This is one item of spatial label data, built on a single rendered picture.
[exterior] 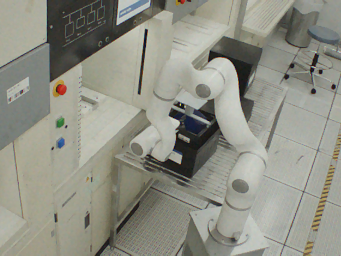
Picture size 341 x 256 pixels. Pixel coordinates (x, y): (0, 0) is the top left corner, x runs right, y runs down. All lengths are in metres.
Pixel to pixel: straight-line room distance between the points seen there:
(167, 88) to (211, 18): 2.05
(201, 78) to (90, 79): 1.11
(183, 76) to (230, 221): 0.65
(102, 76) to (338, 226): 1.99
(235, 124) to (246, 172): 0.18
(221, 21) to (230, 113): 2.09
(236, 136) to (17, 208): 0.89
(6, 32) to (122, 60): 1.10
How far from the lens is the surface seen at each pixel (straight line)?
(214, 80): 1.48
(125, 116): 2.31
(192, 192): 2.10
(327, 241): 3.21
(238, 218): 1.84
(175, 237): 2.88
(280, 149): 3.82
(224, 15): 3.58
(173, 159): 2.15
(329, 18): 6.16
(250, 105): 2.60
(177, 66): 1.58
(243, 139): 1.63
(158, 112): 1.69
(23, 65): 1.39
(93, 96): 2.39
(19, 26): 1.34
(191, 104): 2.08
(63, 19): 1.50
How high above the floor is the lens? 2.21
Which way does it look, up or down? 36 degrees down
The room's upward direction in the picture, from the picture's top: 9 degrees clockwise
